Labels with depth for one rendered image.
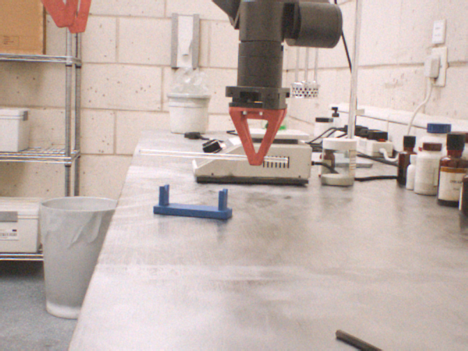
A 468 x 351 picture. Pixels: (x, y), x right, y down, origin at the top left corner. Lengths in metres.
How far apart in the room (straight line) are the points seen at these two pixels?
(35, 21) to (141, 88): 0.63
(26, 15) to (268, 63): 2.51
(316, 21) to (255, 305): 0.45
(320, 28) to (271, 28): 0.07
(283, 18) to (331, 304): 0.43
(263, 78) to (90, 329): 0.47
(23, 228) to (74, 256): 0.57
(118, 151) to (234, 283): 3.05
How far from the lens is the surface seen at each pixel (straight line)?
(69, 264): 2.85
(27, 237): 3.37
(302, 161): 1.27
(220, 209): 0.95
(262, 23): 0.91
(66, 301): 2.90
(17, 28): 3.36
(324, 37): 0.95
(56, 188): 3.74
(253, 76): 0.91
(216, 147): 1.28
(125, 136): 3.68
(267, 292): 0.63
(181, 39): 3.60
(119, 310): 0.58
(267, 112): 0.91
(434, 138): 1.32
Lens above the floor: 0.93
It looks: 8 degrees down
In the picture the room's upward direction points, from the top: 2 degrees clockwise
